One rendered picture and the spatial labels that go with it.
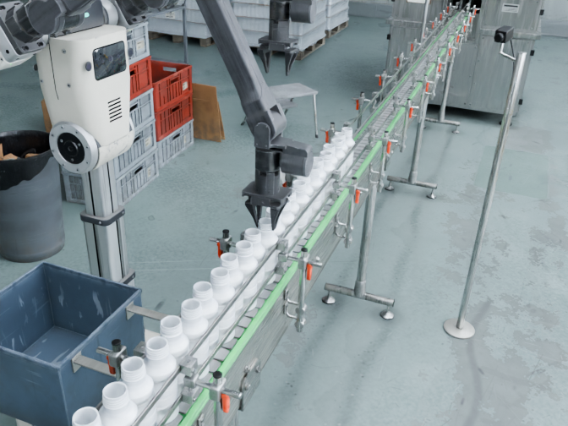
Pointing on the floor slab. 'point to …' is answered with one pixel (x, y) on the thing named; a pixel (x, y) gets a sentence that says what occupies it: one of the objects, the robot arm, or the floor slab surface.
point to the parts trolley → (182, 28)
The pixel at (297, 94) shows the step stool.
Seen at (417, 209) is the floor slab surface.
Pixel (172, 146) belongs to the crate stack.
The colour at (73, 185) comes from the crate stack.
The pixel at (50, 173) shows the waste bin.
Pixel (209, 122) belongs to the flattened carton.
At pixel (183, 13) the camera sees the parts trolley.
